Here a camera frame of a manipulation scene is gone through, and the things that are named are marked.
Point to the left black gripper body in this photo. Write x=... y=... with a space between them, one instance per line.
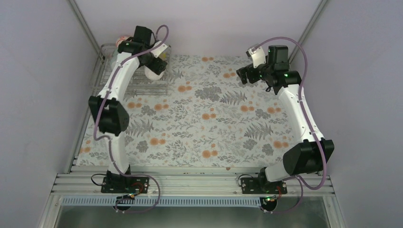
x=154 y=66

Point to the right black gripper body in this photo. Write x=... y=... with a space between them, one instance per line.
x=252 y=78

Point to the wire dish rack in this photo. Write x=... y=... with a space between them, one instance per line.
x=139 y=84

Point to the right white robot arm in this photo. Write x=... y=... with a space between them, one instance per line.
x=312 y=151

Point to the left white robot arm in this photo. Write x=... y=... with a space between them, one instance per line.
x=142 y=50

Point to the red patterned white bowl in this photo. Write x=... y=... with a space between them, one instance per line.
x=121 y=39

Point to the floral tablecloth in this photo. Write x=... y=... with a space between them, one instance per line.
x=207 y=118

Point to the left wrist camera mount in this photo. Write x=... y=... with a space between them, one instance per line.
x=159 y=48

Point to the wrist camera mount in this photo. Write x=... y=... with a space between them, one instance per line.
x=159 y=48
x=257 y=56

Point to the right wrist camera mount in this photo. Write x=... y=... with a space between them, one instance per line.
x=257 y=56

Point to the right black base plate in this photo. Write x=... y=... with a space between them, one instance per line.
x=254 y=185

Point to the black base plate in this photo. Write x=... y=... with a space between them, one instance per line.
x=254 y=185
x=116 y=183

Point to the aluminium rail frame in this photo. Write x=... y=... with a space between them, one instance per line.
x=173 y=181

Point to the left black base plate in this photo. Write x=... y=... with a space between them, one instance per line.
x=116 y=183

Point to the grey slotted cable duct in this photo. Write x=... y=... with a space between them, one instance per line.
x=170 y=201

